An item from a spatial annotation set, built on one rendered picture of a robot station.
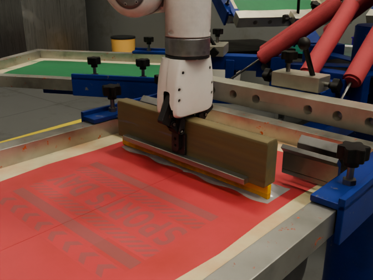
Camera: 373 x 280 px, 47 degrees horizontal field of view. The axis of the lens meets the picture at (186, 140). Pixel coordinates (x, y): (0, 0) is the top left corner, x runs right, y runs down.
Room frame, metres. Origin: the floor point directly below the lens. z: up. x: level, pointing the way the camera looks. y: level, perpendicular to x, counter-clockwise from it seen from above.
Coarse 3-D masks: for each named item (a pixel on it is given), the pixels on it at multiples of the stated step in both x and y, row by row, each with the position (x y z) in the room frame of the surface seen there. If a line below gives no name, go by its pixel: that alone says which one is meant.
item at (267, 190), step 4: (156, 152) 0.77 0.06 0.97; (176, 160) 0.74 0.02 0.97; (188, 164) 0.71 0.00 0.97; (248, 184) 0.62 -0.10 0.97; (252, 184) 0.62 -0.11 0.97; (252, 188) 0.62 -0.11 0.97; (256, 188) 0.61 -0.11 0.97; (260, 188) 0.61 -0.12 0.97; (264, 188) 0.60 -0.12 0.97; (268, 188) 0.60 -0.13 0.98; (264, 192) 0.60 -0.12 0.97; (268, 192) 0.60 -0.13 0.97
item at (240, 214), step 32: (192, 192) 0.63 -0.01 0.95; (224, 192) 0.63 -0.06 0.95; (288, 192) 0.63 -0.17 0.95; (224, 224) 0.53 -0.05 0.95; (256, 224) 0.53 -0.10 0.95; (0, 256) 0.45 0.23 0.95; (32, 256) 0.45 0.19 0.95; (64, 256) 0.45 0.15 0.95; (160, 256) 0.45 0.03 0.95; (192, 256) 0.45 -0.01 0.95
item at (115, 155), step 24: (120, 144) 0.85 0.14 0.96; (48, 168) 0.72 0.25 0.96; (72, 168) 0.72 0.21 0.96; (120, 168) 0.72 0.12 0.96; (144, 168) 0.72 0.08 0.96; (168, 168) 0.72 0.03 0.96; (0, 192) 0.63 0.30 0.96; (0, 216) 0.55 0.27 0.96; (0, 240) 0.49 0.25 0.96; (24, 240) 0.49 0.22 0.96
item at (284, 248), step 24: (216, 120) 0.99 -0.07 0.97; (240, 120) 0.94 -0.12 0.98; (264, 120) 0.91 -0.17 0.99; (0, 144) 0.76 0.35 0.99; (24, 144) 0.76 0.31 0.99; (48, 144) 0.80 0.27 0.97; (72, 144) 0.84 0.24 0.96; (312, 216) 0.49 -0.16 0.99; (264, 240) 0.44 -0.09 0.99; (288, 240) 0.44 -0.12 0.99; (312, 240) 0.46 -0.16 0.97; (240, 264) 0.39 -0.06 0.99; (264, 264) 0.39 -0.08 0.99; (288, 264) 0.42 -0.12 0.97
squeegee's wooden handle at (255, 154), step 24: (120, 120) 0.83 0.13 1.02; (144, 120) 0.78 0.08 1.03; (192, 120) 0.70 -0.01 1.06; (168, 144) 0.73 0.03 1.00; (192, 144) 0.69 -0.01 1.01; (216, 144) 0.66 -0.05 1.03; (240, 144) 0.63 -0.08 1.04; (264, 144) 0.60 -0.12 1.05; (240, 168) 0.62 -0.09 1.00; (264, 168) 0.59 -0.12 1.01
